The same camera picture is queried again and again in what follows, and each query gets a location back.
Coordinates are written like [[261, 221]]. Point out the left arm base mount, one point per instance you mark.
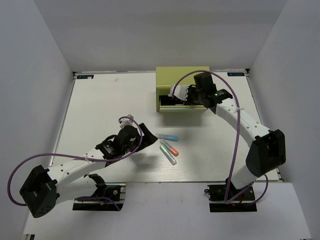
[[107, 197]]

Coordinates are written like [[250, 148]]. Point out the right blue corner label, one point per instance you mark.
[[235, 74]]

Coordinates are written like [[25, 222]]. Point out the orange highlighter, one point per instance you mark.
[[172, 150]]

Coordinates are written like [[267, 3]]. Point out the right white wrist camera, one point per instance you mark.
[[180, 92]]

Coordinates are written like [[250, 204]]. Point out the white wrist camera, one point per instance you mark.
[[126, 121], [180, 92]]

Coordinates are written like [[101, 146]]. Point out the left blue corner label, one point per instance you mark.
[[85, 77]]

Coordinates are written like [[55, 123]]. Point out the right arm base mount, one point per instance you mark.
[[242, 200]]

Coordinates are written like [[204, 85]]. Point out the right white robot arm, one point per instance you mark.
[[267, 148]]

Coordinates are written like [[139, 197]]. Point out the green highlighter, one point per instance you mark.
[[168, 155]]

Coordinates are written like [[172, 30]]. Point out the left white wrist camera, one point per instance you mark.
[[126, 121]]

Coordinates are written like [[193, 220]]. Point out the blue highlighter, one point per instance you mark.
[[167, 137]]

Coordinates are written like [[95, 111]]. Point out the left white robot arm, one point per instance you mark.
[[76, 179]]

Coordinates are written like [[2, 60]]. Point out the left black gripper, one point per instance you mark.
[[148, 138]]

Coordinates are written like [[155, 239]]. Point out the blue corner label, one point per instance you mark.
[[235, 74], [85, 77]]

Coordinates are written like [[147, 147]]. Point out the green metal drawer chest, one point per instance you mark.
[[169, 75]]

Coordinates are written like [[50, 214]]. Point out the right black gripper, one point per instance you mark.
[[190, 89]]

